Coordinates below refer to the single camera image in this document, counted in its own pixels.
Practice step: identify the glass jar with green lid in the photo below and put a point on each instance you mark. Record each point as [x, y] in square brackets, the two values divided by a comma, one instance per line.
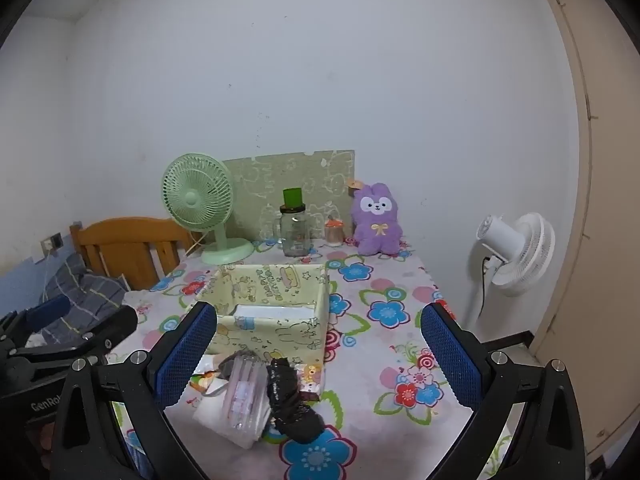
[293, 235]

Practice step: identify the bear print tissue packet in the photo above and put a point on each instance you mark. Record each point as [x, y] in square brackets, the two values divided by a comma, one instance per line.
[310, 380]

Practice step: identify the orange print tissue pack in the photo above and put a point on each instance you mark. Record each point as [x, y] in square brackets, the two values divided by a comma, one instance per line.
[205, 382]

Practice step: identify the floral tablecloth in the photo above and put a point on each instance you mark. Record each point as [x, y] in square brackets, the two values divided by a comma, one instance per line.
[380, 390]

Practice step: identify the white standing fan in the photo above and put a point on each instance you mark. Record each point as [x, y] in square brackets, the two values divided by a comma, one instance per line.
[520, 255]

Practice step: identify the white crumpled cloth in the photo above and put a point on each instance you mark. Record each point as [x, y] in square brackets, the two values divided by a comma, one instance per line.
[35, 340]

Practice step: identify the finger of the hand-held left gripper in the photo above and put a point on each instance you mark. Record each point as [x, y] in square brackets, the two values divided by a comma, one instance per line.
[112, 325]
[52, 309]

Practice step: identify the grey plaid pillow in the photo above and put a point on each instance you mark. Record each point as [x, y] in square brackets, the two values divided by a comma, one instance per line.
[85, 290]

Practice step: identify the wooden chair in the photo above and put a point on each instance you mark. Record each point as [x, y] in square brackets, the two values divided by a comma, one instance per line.
[125, 245]

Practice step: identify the yellow-green printed fabric storage box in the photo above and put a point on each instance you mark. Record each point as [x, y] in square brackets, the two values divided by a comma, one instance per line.
[270, 285]

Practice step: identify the green desk fan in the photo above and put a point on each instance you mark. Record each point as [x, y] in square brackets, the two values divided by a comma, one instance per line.
[197, 197]

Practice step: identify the wall socket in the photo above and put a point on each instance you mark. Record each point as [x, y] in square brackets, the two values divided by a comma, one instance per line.
[52, 242]

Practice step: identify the purple plush bunny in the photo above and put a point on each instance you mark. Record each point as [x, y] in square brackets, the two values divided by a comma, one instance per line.
[375, 220]

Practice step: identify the cotton swab jar orange lid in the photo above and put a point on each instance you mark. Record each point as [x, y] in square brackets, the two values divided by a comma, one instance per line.
[333, 232]

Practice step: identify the black bag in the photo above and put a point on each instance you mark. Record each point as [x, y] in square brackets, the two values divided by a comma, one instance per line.
[290, 405]

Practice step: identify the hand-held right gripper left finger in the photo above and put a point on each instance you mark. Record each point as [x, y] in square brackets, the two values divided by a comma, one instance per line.
[185, 355]

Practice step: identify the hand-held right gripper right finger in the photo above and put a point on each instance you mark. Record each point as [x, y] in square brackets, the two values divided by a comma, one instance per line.
[450, 360]

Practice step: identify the green printed board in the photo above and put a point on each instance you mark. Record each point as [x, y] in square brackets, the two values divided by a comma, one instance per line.
[300, 175]

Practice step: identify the clear pack of pink pads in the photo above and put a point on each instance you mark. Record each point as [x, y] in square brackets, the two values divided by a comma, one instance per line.
[242, 390]

